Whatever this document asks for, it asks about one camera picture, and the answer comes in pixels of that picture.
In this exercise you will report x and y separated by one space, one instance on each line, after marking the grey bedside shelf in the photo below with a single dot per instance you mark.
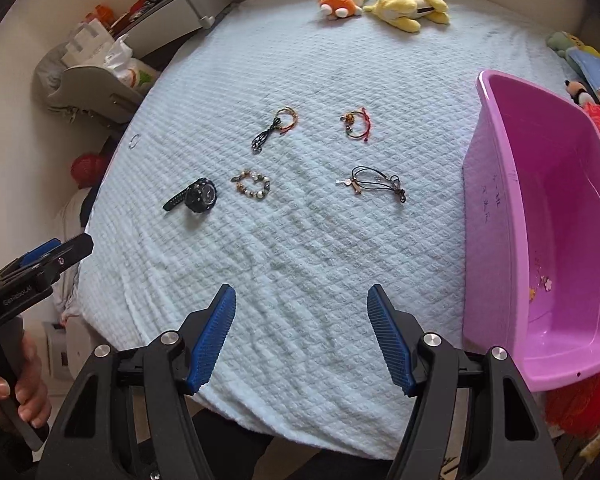
180 15

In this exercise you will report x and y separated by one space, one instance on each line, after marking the grey bag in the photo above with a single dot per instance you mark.
47 72

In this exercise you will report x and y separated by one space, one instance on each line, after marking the person's left hand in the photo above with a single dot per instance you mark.
30 390

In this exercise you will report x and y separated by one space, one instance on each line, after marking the white paper bag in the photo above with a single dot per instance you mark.
87 40

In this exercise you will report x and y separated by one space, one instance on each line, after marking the white floor box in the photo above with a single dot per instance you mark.
57 355

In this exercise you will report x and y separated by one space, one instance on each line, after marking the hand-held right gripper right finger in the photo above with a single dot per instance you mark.
387 340

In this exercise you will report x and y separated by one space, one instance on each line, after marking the yellow plush toy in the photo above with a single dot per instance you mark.
400 7

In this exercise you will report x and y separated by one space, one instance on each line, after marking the red ball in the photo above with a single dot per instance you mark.
87 167

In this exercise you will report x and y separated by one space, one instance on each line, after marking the light blue bed blanket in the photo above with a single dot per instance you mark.
305 260

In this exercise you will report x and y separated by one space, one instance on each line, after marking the white cloth bundle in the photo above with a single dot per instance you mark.
72 210

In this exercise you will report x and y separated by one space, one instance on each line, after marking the white and green packet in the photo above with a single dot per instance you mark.
130 72

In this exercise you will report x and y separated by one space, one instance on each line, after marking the small yellow flower earring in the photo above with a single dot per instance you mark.
547 283

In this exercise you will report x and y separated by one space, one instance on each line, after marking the green plush toy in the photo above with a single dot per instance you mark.
560 42

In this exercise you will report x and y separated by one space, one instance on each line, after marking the orange and white plush toy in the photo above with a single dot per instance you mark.
337 2

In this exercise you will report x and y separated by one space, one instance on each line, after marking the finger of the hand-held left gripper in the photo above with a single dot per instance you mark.
40 252
72 254

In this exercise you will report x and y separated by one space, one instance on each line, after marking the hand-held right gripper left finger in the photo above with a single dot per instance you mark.
215 340

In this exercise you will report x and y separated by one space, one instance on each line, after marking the black wrist watch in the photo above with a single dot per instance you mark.
202 195

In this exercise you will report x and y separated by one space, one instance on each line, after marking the purple plastic basin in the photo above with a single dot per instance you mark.
555 210

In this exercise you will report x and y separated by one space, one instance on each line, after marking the small panda plush toy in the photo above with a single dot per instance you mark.
577 91

